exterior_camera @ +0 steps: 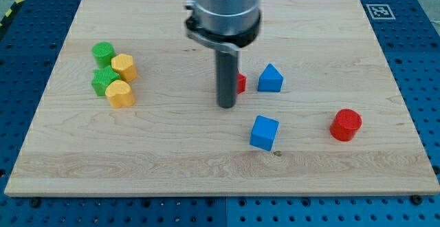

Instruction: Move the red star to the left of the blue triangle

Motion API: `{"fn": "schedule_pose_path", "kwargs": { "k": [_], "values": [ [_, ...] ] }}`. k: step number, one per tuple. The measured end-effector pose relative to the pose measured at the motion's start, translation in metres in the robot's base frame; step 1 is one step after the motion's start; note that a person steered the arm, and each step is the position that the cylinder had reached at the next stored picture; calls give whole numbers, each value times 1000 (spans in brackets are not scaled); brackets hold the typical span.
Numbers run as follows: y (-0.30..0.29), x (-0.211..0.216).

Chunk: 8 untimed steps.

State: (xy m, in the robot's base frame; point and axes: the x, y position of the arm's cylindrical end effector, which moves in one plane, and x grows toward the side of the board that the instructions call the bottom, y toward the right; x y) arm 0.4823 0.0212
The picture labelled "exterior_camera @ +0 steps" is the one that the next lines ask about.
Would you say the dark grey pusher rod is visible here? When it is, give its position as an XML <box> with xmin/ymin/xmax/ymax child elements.
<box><xmin>215</xmin><ymin>51</ymin><xmax>238</xmax><ymax>109</ymax></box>

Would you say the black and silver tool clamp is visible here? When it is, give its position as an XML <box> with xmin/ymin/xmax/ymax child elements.
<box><xmin>184</xmin><ymin>0</ymin><xmax>261</xmax><ymax>56</ymax></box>

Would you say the red star block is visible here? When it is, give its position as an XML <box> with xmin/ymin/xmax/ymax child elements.
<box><xmin>236</xmin><ymin>72</ymin><xmax>247</xmax><ymax>94</ymax></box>

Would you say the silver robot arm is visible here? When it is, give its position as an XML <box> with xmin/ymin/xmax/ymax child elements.
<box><xmin>184</xmin><ymin>0</ymin><xmax>261</xmax><ymax>109</ymax></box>

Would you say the blue triangle block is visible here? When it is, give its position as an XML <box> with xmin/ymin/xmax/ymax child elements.
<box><xmin>257</xmin><ymin>63</ymin><xmax>284</xmax><ymax>92</ymax></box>

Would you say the green star block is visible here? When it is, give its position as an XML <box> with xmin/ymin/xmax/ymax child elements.
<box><xmin>91</xmin><ymin>65</ymin><xmax>121</xmax><ymax>96</ymax></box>

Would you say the blue cube block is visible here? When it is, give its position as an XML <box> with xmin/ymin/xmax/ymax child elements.
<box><xmin>250</xmin><ymin>116</ymin><xmax>279</xmax><ymax>151</ymax></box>

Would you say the yellow hexagon block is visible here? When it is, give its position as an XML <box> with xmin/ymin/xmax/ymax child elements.
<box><xmin>111</xmin><ymin>54</ymin><xmax>138</xmax><ymax>83</ymax></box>

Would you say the wooden board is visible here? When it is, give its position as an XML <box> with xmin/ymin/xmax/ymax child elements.
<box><xmin>5</xmin><ymin>0</ymin><xmax>439</xmax><ymax>197</ymax></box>

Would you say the yellow heart block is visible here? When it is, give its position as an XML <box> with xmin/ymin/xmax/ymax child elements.
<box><xmin>104</xmin><ymin>80</ymin><xmax>135</xmax><ymax>108</ymax></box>

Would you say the green cylinder block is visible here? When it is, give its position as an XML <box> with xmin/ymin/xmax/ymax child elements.
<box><xmin>91</xmin><ymin>41</ymin><xmax>116</xmax><ymax>68</ymax></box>

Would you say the red cylinder block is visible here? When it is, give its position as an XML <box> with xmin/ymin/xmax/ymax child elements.
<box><xmin>329</xmin><ymin>109</ymin><xmax>362</xmax><ymax>142</ymax></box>

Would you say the white fiducial marker tag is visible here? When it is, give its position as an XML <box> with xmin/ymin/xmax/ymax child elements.
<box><xmin>366</xmin><ymin>3</ymin><xmax>395</xmax><ymax>20</ymax></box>

